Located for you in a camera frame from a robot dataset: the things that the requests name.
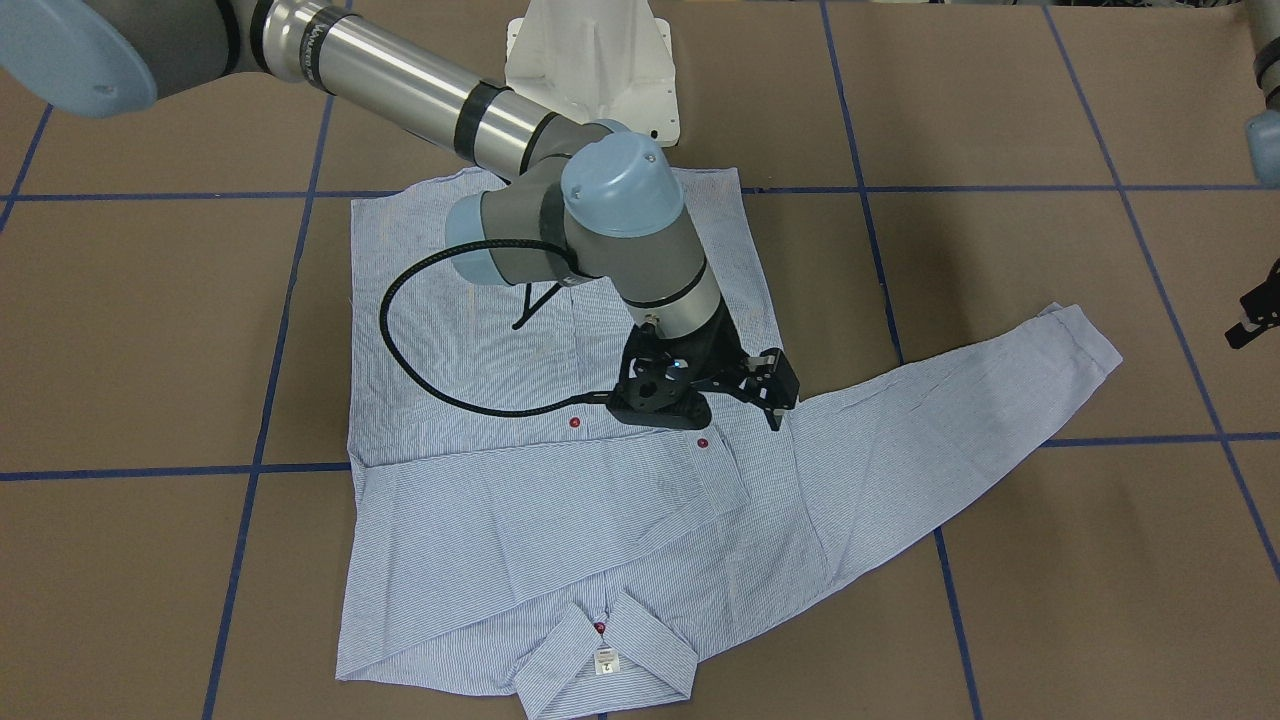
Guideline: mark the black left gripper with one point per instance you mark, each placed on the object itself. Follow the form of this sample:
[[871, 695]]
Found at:
[[1258, 312]]

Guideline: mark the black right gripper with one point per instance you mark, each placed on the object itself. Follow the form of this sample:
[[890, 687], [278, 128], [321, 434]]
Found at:
[[722, 347]]

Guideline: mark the light blue striped shirt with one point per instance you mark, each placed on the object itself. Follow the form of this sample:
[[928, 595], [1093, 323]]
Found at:
[[587, 566]]

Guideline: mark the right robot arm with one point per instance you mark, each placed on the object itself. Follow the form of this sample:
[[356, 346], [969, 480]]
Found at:
[[579, 202]]

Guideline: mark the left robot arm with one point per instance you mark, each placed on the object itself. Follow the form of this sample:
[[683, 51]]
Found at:
[[1262, 131]]

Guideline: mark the white camera pillar with base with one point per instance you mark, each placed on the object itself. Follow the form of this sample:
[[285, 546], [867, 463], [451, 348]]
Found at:
[[594, 60]]

